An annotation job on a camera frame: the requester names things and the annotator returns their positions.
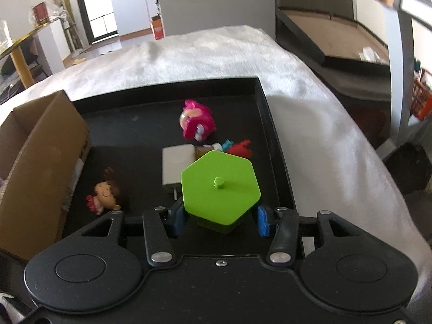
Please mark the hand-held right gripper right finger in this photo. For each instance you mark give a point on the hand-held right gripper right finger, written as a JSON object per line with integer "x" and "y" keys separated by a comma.
{"x": 264, "y": 221}

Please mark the black tray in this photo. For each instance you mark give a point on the black tray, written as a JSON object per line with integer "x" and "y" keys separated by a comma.
{"x": 135, "y": 125}

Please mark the glass balcony door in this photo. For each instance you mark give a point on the glass balcony door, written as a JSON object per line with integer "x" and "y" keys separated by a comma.
{"x": 98, "y": 13}

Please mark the clear glass jar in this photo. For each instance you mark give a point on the clear glass jar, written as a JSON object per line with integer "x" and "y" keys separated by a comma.
{"x": 5, "y": 33}

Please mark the brown-haired doll figurine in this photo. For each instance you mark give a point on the brown-haired doll figurine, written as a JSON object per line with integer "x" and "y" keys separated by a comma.
{"x": 104, "y": 192}

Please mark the grey frame post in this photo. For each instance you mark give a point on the grey frame post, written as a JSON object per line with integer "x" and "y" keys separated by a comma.
{"x": 400, "y": 57}

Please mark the orange plastic basket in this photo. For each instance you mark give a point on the orange plastic basket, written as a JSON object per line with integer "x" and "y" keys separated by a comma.
{"x": 422, "y": 98}

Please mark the orange carton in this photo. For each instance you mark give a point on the orange carton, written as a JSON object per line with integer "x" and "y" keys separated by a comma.
{"x": 157, "y": 27}

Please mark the white charger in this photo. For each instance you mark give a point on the white charger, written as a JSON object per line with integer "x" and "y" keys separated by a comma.
{"x": 175, "y": 165}

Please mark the red canister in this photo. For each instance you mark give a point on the red canister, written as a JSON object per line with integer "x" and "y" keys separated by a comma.
{"x": 39, "y": 13}

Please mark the gold round table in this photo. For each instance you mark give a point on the gold round table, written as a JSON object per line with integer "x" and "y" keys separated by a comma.
{"x": 23, "y": 64}

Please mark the red toy figure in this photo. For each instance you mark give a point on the red toy figure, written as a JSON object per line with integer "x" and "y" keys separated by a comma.
{"x": 238, "y": 150}

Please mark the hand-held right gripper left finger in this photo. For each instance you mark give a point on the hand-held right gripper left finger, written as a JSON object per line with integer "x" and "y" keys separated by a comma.
{"x": 176, "y": 219}

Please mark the brown cardboard box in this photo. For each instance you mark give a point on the brown cardboard box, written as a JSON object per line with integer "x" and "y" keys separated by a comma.
{"x": 50, "y": 148}

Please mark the white kitchen cabinet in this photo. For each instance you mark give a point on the white kitchen cabinet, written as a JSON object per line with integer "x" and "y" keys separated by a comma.
{"x": 131, "y": 10}

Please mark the dark bags under table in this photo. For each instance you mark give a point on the dark bags under table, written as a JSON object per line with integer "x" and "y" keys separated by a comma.
{"x": 32, "y": 65}

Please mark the white fluffy blanket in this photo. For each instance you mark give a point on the white fluffy blanket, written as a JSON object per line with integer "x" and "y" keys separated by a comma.
{"x": 219, "y": 57}

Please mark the pink figurine toy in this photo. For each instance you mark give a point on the pink figurine toy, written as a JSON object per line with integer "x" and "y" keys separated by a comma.
{"x": 197, "y": 121}

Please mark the green hexagonal box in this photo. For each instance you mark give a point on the green hexagonal box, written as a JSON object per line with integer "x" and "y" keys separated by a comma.
{"x": 209, "y": 202}

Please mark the small beige toy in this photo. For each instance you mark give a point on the small beige toy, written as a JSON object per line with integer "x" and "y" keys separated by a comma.
{"x": 204, "y": 149}

